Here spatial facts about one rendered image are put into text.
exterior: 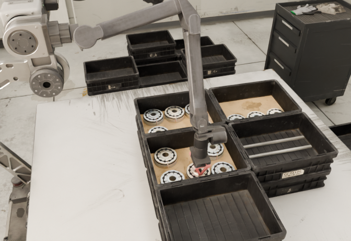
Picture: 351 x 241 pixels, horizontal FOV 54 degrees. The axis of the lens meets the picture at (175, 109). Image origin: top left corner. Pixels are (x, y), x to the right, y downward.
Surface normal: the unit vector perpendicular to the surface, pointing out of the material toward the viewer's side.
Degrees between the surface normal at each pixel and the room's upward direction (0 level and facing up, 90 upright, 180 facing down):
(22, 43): 90
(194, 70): 61
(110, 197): 0
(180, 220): 0
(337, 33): 90
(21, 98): 0
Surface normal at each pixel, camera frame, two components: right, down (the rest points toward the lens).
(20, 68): 0.26, 0.59
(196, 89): 0.18, 0.14
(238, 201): 0.00, -0.79
